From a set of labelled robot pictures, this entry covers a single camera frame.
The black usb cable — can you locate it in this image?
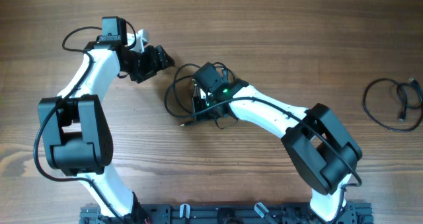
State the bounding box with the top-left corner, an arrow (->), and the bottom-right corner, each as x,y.
163,61 -> 237,128

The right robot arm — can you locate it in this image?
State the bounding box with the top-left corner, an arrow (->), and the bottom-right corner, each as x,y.
193,63 -> 362,223

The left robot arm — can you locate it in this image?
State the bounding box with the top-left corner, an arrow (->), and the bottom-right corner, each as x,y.
33,16 -> 175,223

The left camera cable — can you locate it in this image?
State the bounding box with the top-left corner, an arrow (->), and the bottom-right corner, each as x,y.
32,26 -> 115,224

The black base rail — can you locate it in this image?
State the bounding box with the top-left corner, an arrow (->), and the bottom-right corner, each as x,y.
79,202 -> 374,224

